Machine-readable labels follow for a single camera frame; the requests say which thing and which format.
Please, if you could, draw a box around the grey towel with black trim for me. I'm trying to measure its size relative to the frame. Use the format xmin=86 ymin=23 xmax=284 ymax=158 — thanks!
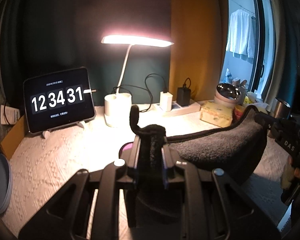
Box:
xmin=129 ymin=105 xmax=267 ymax=185

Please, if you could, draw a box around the steel thermos cup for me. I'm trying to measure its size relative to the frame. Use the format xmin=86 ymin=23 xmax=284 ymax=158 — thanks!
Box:
xmin=270 ymin=98 xmax=291 ymax=119

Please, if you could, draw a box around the small yellow red can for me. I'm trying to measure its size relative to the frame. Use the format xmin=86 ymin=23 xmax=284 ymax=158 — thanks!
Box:
xmin=234 ymin=105 xmax=245 ymax=121

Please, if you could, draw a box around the steel bowl on container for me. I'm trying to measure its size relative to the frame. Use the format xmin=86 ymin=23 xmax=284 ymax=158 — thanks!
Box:
xmin=214 ymin=83 xmax=241 ymax=109

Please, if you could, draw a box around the yellow tissue pack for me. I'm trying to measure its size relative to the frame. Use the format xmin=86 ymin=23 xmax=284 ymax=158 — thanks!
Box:
xmin=200 ymin=101 xmax=232 ymax=128

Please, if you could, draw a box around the white tablet stand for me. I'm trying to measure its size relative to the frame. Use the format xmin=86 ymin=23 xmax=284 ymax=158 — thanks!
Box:
xmin=41 ymin=121 xmax=86 ymax=139

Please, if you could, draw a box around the cardboard box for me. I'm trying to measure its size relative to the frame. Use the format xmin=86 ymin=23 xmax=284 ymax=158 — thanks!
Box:
xmin=0 ymin=115 xmax=29 ymax=160

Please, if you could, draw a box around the white power strip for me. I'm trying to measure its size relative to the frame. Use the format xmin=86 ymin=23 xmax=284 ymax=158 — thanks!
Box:
xmin=154 ymin=99 xmax=201 ymax=117

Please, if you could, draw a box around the white hanging shirt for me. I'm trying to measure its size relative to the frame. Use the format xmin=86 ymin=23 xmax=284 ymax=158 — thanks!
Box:
xmin=226 ymin=9 xmax=255 ymax=59

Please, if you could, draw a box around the black charger adapter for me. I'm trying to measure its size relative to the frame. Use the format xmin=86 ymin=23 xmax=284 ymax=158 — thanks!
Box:
xmin=177 ymin=87 xmax=191 ymax=106

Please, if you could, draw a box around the white charger adapter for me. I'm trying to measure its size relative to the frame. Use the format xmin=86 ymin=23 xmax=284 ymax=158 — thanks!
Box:
xmin=159 ymin=92 xmax=173 ymax=112

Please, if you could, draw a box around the plastic bag with boxes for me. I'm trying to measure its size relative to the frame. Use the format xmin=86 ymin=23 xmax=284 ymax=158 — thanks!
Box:
xmin=0 ymin=90 xmax=20 ymax=143

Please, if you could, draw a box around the tablet showing clock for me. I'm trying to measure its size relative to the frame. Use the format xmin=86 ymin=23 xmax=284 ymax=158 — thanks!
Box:
xmin=23 ymin=67 xmax=96 ymax=134

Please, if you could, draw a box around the white desk lamp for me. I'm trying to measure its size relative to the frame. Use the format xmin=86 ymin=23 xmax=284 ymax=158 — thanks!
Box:
xmin=101 ymin=34 xmax=173 ymax=127

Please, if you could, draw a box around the yellow curtain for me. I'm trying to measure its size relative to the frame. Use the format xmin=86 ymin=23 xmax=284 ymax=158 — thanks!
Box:
xmin=169 ymin=0 xmax=223 ymax=101

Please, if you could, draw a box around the dark green curtain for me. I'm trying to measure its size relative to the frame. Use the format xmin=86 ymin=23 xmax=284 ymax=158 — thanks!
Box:
xmin=0 ymin=0 xmax=171 ymax=107

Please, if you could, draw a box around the black charging cable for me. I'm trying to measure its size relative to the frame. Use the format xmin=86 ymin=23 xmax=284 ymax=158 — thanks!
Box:
xmin=112 ymin=73 xmax=169 ymax=113

